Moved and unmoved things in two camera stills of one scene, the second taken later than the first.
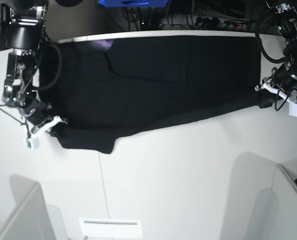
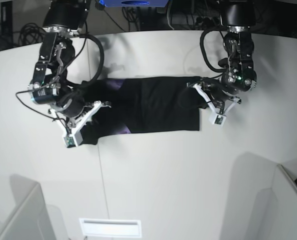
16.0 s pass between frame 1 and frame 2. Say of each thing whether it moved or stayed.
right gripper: moved
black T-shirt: moved
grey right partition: stayed
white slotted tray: stayed
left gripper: moved
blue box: stayed
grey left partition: stayed
